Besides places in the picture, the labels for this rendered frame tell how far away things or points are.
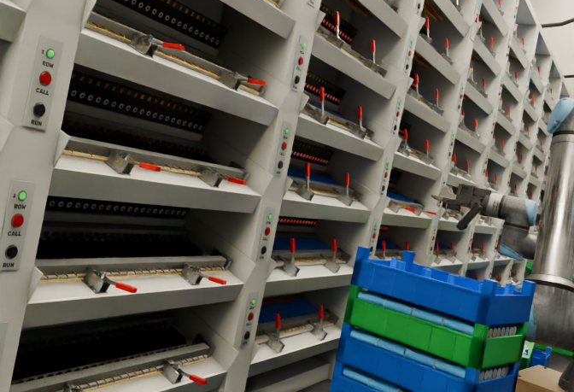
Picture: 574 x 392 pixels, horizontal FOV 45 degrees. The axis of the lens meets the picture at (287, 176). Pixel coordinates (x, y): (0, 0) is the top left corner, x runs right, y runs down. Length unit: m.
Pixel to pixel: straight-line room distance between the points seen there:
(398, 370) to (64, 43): 0.84
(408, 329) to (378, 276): 0.12
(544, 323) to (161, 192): 1.21
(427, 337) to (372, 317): 0.13
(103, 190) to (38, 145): 0.16
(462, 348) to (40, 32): 0.88
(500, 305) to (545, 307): 0.73
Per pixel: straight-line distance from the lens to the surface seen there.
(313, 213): 1.78
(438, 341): 1.34
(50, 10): 1.00
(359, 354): 1.44
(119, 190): 1.14
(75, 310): 1.14
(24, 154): 0.99
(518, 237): 2.59
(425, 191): 2.83
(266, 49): 1.56
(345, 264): 2.15
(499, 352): 1.38
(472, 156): 3.52
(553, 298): 2.07
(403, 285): 1.37
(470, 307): 1.31
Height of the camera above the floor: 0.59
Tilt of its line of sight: level
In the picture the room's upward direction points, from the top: 11 degrees clockwise
